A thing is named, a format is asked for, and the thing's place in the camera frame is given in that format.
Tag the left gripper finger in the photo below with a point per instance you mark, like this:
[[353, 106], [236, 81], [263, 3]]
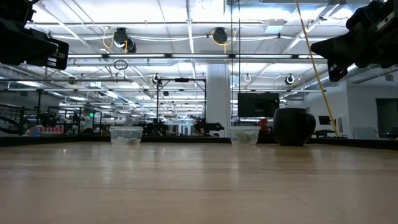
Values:
[[28, 37], [28, 56]]

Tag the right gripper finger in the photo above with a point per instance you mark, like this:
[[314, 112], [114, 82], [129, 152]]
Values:
[[345, 59], [354, 40]]

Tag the black background robot arm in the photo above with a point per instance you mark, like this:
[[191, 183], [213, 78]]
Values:
[[157, 128], [205, 127]]

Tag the small black ceiling reel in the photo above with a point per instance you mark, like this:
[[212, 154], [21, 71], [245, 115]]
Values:
[[156, 78], [289, 79]]

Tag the small black background monitor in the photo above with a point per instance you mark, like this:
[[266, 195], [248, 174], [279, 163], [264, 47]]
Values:
[[324, 120]]

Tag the red boxes row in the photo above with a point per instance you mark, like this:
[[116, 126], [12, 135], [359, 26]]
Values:
[[49, 130]]

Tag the dark green ceramic mug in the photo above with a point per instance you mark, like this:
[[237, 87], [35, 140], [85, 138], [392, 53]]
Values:
[[292, 127]]

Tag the large black monitor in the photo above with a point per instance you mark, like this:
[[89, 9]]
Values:
[[258, 105]]

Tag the clear round plastic container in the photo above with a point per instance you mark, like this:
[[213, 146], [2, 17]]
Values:
[[244, 128]]

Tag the clear rectangular plastic container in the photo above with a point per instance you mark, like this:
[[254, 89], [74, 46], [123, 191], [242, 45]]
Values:
[[126, 132]]

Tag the white building column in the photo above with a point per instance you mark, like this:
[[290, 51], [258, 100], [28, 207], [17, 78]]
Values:
[[217, 93]]

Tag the black background frame rig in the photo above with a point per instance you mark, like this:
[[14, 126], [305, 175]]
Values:
[[182, 80]]

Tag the black aluminium table frame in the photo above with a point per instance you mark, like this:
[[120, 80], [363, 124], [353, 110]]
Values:
[[186, 140]]

